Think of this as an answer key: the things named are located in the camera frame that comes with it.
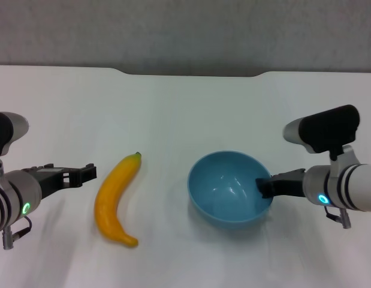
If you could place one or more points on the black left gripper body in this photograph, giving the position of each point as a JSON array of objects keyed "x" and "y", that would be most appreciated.
[{"x": 48, "y": 180}]

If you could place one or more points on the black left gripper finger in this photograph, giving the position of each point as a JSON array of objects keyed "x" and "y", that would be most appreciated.
[
  {"x": 88, "y": 170},
  {"x": 75, "y": 180}
]

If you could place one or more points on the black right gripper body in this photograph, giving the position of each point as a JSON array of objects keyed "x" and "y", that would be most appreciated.
[{"x": 288, "y": 184}]

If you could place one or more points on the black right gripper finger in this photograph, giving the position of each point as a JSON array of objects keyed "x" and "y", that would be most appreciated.
[{"x": 264, "y": 187}]

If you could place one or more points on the yellow banana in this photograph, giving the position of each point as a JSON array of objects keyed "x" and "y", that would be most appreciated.
[{"x": 113, "y": 195}]

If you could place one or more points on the blue plastic bowl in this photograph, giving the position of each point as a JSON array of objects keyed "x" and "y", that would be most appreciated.
[{"x": 221, "y": 192}]

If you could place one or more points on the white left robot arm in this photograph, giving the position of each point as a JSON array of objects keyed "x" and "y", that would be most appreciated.
[{"x": 11, "y": 195}]

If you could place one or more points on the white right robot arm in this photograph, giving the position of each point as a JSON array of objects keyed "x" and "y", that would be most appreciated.
[{"x": 353, "y": 186}]

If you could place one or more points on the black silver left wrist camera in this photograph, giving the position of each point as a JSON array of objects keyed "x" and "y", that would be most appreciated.
[{"x": 5, "y": 132}]

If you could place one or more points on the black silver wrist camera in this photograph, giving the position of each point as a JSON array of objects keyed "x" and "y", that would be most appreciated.
[
  {"x": 329, "y": 129},
  {"x": 5, "y": 132}
]

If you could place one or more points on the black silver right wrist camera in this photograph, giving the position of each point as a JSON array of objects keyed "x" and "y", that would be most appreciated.
[{"x": 329, "y": 129}]

